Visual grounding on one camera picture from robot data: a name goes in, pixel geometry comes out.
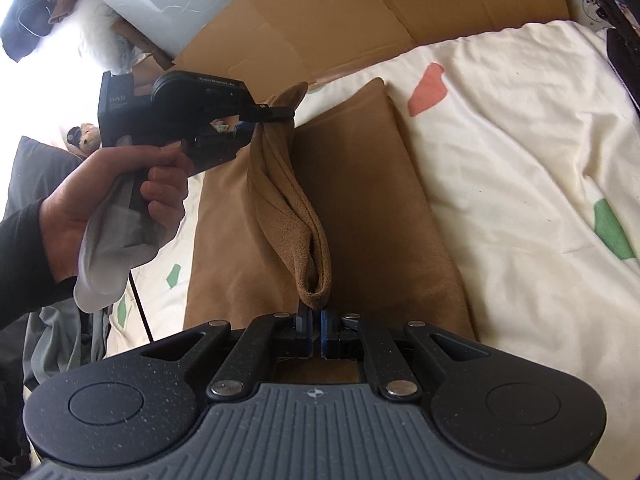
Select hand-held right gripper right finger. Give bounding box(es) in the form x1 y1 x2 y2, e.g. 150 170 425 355
321 309 490 401

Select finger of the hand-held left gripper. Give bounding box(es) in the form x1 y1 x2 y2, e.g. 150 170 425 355
250 102 297 125

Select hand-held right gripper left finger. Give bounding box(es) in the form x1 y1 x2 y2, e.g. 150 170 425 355
142 302 313 402

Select brown printed t-shirt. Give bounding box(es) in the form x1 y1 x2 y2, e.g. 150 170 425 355
182 77 476 386

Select person's left forearm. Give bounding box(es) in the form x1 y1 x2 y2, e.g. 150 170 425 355
0 199 78 331

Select dark clothes pile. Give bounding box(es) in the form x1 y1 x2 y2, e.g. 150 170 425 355
0 0 86 63

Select person's left hand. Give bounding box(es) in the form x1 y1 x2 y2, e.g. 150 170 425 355
40 141 193 283

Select teddy bear plush toy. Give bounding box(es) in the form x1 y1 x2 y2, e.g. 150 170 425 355
65 122 103 153

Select brown cardboard sheet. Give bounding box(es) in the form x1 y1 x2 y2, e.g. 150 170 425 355
132 0 571 91

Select dark grey pillow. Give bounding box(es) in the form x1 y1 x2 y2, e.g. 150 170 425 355
7 136 86 221

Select cream bear print blanket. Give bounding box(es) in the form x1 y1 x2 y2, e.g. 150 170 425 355
105 20 640 416

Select blue grey garment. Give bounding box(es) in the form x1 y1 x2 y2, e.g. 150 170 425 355
22 305 111 391

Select black folded knit garment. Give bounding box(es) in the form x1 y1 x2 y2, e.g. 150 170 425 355
575 0 640 121

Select black cable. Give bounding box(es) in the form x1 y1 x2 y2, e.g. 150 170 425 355
127 270 153 343

